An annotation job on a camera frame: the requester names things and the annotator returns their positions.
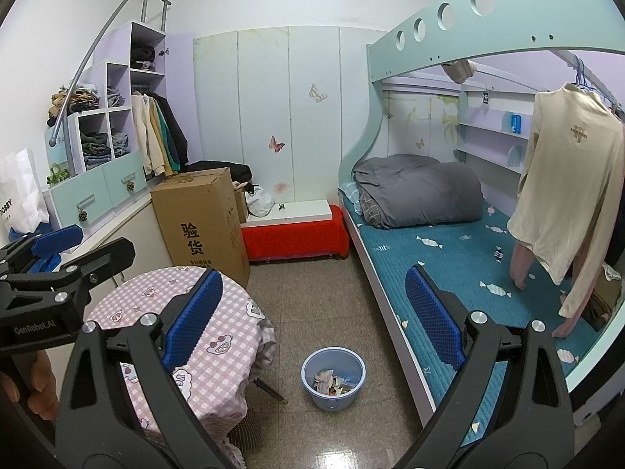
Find green artificial plant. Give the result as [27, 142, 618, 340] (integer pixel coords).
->
[46, 163, 72, 187]

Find bunk bed teal mattress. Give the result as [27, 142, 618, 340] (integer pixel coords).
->
[338, 0, 625, 431]

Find white wardrobe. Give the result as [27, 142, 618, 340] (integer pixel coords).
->
[193, 24, 386, 206]

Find white board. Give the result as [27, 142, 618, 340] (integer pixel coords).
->
[243, 199, 335, 228]

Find black cloth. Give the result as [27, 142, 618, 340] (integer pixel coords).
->
[184, 160, 255, 194]

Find dark folded clothes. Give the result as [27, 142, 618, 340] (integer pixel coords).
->
[79, 131, 113, 171]

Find white low cabinet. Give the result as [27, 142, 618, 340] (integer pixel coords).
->
[59, 190, 177, 306]

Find large cardboard box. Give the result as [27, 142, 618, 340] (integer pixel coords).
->
[150, 167, 251, 290]

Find black folded clothes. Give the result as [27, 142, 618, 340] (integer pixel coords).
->
[131, 45, 156, 72]

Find green hanging garment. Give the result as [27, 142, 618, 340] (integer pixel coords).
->
[157, 98, 182, 174]

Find blue plastic bucket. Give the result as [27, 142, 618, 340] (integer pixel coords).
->
[300, 347, 367, 412]

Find black table leg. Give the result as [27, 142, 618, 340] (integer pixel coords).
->
[251, 376, 289, 405]

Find pink hanging garment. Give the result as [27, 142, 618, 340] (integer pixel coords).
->
[509, 242, 594, 339]

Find blue clothes hangers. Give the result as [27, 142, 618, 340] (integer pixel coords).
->
[571, 56, 623, 109]

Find person's left hand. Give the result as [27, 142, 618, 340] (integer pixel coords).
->
[0, 351, 60, 422]

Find yellow hanging garment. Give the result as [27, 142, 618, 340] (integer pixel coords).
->
[151, 100, 171, 177]

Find teal printed bed sheet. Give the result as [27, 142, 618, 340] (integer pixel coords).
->
[342, 200, 606, 445]

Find small cardboard box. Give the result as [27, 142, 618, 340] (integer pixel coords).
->
[233, 183, 250, 226]

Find striped blue pillow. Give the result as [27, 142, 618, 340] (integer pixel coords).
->
[339, 181, 365, 216]

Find black hanging coat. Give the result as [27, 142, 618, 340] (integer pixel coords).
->
[146, 92, 190, 167]

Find beige cloth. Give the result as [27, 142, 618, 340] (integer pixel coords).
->
[442, 59, 477, 85]

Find folded jeans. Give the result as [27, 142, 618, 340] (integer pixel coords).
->
[111, 129, 130, 160]

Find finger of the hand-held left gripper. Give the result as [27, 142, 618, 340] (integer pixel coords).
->
[55, 236, 137, 304]
[0, 224, 85, 268]

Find white paper bag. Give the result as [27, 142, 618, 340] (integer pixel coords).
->
[0, 149, 50, 233]

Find grey quilt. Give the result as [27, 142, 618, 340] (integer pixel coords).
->
[352, 154, 485, 230]

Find lilac bed wall shelf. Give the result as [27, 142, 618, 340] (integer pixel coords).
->
[456, 81, 538, 175]

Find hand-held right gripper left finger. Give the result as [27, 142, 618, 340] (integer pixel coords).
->
[54, 268, 245, 469]

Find dark woven basket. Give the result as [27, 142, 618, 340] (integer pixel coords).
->
[229, 413, 267, 451]

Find round table pink checked cloth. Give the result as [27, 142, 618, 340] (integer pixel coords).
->
[83, 265, 277, 469]

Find lilac teal stair cabinet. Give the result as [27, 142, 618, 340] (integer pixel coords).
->
[45, 22, 196, 241]

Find pile of khaki folded clothes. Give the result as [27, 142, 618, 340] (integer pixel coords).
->
[46, 85, 101, 128]

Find red fabric bench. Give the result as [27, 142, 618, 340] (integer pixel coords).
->
[241, 205, 350, 262]

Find beige hanging shirt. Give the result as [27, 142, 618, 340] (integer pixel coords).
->
[507, 82, 625, 320]

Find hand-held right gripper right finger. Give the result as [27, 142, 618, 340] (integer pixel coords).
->
[400, 264, 575, 469]

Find cream hanging jacket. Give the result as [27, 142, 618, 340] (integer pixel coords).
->
[131, 94, 167, 177]

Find grey metal handrail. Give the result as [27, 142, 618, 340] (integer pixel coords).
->
[46, 0, 173, 145]

